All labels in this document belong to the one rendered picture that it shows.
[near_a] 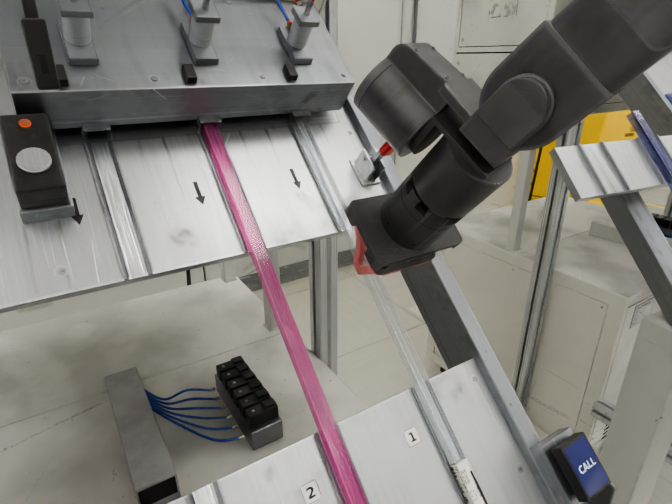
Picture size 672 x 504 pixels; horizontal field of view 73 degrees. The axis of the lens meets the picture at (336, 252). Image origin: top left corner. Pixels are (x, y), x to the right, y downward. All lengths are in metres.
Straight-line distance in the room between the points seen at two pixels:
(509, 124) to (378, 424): 0.29
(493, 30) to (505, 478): 1.19
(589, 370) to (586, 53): 1.20
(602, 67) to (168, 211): 0.37
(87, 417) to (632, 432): 0.84
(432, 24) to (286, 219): 2.45
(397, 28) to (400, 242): 2.35
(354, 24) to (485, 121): 2.25
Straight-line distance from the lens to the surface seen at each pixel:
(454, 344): 0.54
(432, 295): 0.55
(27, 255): 0.45
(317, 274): 0.81
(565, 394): 1.52
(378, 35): 2.63
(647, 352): 0.77
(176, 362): 0.94
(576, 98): 0.31
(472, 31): 1.51
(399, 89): 0.36
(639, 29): 0.30
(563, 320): 1.42
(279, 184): 0.51
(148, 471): 0.69
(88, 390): 0.93
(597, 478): 0.54
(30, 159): 0.44
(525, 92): 0.30
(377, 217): 0.41
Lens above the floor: 1.15
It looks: 23 degrees down
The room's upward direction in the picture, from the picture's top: straight up
